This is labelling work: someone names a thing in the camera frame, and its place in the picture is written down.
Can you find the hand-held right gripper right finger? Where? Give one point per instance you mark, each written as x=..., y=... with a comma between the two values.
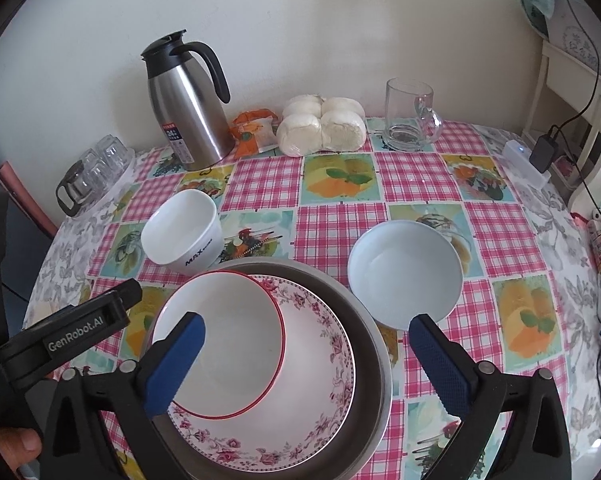
x=438, y=365

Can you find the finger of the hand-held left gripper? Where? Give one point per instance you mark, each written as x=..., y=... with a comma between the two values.
x=125, y=294

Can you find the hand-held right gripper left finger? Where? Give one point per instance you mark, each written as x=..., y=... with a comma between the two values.
x=178, y=365

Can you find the large stainless steel bowl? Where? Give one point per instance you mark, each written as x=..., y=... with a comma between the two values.
x=373, y=360

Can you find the white bowl with red rim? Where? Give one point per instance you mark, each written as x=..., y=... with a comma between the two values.
x=240, y=340

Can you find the tall white printed bowl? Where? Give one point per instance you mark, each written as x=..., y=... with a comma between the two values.
x=180, y=230

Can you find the pale white bowl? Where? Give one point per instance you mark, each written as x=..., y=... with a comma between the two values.
x=405, y=270

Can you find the pink floral plate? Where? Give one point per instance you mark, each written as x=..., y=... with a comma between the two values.
x=320, y=360

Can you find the person's left hand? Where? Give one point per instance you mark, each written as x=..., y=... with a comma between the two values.
x=18, y=442

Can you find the grey floral tablecloth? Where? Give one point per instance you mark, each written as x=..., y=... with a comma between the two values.
x=65, y=260

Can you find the small glass teapot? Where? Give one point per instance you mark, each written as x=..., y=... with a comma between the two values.
x=75, y=187

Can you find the clear glass cup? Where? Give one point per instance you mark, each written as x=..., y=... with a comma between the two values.
x=111, y=151
x=94, y=172

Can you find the pink pole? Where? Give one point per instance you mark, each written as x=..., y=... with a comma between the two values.
x=28, y=195

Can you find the pink checked fruit tablecloth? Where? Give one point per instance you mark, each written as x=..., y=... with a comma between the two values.
x=330, y=200

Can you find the stainless steel thermos jug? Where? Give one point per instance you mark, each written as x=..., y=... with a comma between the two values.
x=185, y=105

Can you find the orange snack packet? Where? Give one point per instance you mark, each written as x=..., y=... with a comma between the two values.
x=253, y=135

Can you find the white power strip with charger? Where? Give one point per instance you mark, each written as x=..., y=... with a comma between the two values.
x=522, y=160

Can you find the black charger adapter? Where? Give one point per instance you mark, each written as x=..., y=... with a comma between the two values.
x=544, y=152

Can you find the clear glass mug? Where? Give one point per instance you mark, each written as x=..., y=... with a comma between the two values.
x=408, y=115

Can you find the bag of white buns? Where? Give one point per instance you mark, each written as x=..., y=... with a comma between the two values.
x=320, y=125

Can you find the white shelf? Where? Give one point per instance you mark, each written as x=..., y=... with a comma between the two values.
x=565, y=80

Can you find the embroidered white cloth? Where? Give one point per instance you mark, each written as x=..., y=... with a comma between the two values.
x=585, y=35

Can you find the green cloth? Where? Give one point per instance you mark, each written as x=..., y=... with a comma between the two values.
x=537, y=5

